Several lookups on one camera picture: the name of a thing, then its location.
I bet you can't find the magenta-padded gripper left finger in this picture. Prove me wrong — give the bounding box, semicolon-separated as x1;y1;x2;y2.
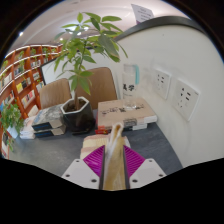
61;144;108;190

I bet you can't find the cream and yellow striped towel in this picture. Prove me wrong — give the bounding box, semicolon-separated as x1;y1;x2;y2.
79;122;132;191

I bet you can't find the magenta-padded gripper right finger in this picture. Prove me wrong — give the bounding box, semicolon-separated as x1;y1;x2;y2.
123;144;167;190

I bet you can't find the grey marbled thick book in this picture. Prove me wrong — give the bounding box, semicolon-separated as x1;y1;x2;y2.
31;105;66;132

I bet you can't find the red and white book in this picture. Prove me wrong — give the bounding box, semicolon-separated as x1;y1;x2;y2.
95;122;150;135

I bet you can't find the tall plant in black pot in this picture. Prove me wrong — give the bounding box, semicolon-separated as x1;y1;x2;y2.
53;12;129;135

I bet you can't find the white wall socket panel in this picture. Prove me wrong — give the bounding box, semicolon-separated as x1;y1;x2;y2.
172;78;201;122
154;68;172;101

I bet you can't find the orange wooden bookshelf unit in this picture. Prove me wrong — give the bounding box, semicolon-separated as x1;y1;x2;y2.
0;43;64;158

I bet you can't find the leafy plant in white pot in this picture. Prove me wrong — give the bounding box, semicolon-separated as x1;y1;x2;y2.
0;103;25;152

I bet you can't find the small white paper sign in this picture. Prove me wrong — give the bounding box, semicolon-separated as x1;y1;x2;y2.
130;3;155;24

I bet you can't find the dark thick book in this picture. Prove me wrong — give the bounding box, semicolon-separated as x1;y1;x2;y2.
33;124;68;139

